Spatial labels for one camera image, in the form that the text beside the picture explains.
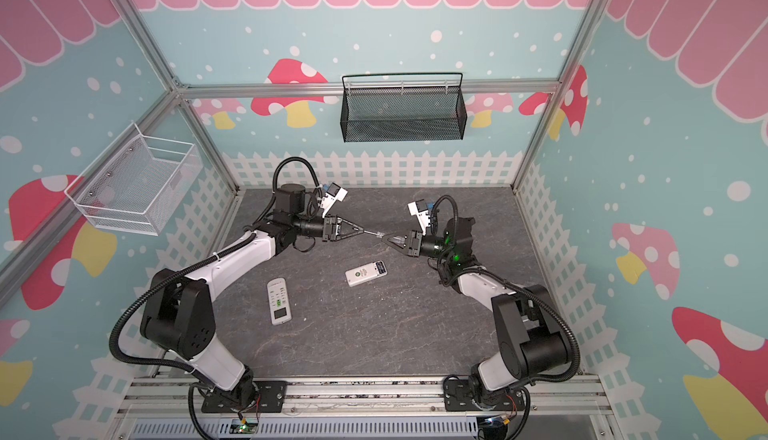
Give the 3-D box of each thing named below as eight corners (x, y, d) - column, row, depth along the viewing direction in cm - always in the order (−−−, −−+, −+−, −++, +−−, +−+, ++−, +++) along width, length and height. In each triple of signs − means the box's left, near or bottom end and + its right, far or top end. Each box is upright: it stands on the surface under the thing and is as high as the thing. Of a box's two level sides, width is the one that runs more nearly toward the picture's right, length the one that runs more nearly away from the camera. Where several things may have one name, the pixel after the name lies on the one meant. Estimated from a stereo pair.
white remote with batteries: (348, 287, 95) (347, 284, 94) (344, 273, 99) (344, 270, 97) (388, 275, 98) (387, 271, 96) (383, 262, 101) (383, 258, 100)
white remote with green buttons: (273, 327, 88) (271, 324, 86) (268, 284, 96) (265, 281, 95) (293, 320, 89) (291, 317, 87) (286, 278, 98) (284, 275, 96)
